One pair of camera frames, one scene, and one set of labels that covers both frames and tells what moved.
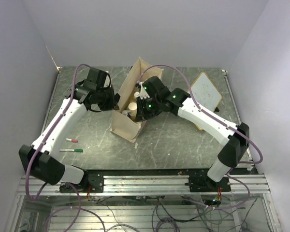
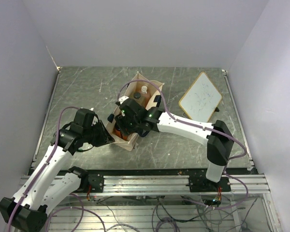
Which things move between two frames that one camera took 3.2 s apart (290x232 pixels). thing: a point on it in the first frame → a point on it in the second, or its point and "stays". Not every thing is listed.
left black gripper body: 106,101 → 96,134
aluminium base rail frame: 145,204 stays
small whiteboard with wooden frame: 207,96 stays
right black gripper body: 148,107 → 127,125
